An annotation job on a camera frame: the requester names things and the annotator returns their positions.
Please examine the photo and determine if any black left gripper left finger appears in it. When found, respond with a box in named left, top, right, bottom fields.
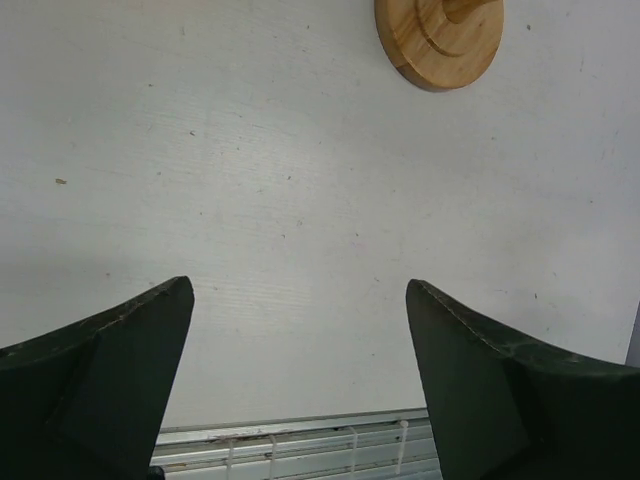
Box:
left=1, top=276, right=194, bottom=479

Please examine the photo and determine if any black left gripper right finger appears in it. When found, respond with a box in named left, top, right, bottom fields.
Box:
left=406, top=280, right=639, bottom=479

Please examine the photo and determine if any wooden hat stand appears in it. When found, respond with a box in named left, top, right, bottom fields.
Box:
left=374, top=0, right=505, bottom=91

